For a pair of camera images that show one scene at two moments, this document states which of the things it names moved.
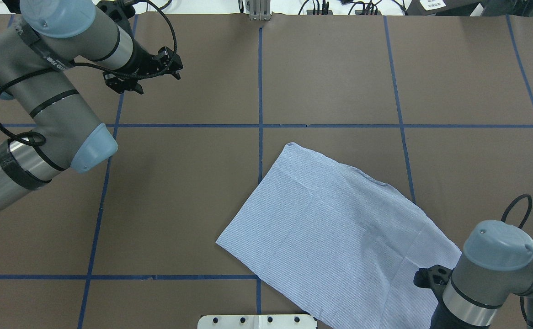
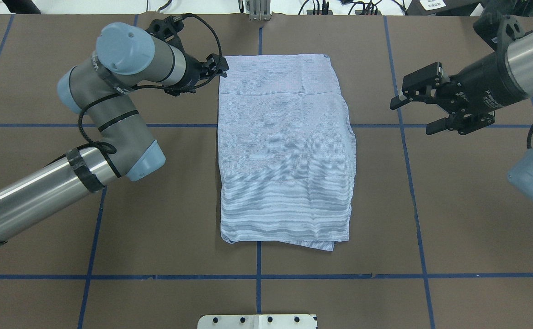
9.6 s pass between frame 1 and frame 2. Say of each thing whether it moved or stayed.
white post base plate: stayed
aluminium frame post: stayed
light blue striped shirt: moved
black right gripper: moved
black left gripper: moved
